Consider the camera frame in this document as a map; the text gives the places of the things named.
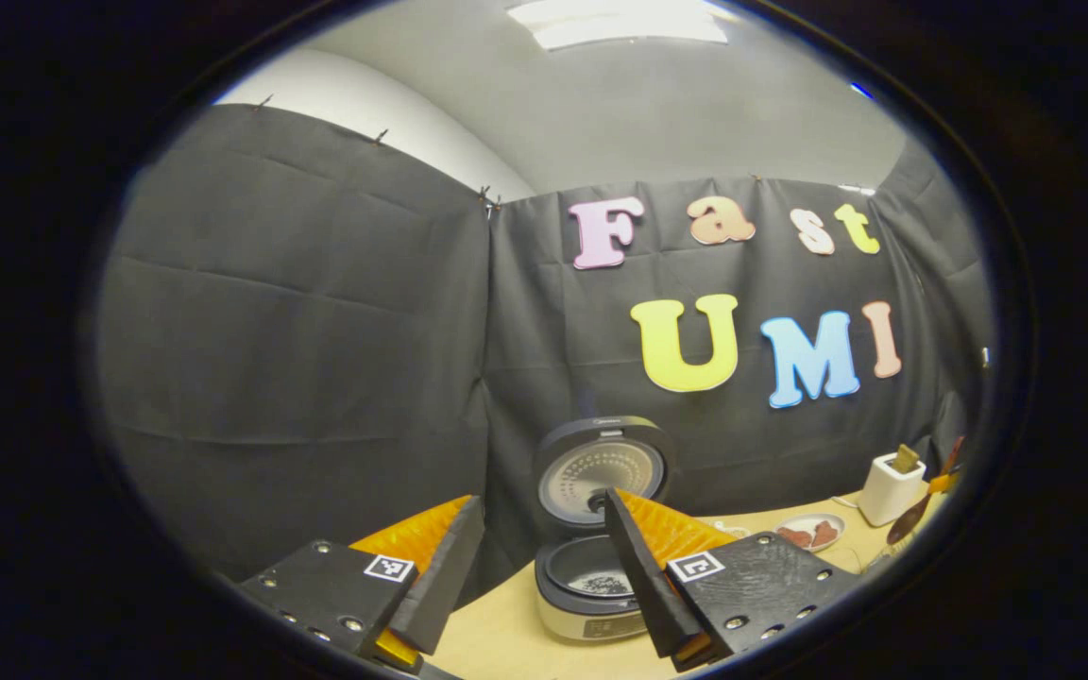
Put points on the white ceramic utensil holder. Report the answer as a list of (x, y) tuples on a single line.
[(889, 496)]

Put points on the large ceiling light panel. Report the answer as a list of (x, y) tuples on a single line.
[(620, 24)]

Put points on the dark grey rice cooker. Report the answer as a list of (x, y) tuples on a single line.
[(582, 472)]

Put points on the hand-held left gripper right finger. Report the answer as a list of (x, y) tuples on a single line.
[(643, 586)]

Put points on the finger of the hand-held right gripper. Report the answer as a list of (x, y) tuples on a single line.
[(943, 482)]

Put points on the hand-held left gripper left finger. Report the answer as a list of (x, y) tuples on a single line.
[(445, 586)]

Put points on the brown wooden spoon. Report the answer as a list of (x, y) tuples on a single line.
[(908, 521)]

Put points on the round white plate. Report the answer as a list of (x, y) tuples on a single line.
[(808, 521)]

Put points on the red meat slice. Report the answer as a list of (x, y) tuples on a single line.
[(795, 538), (825, 534)]

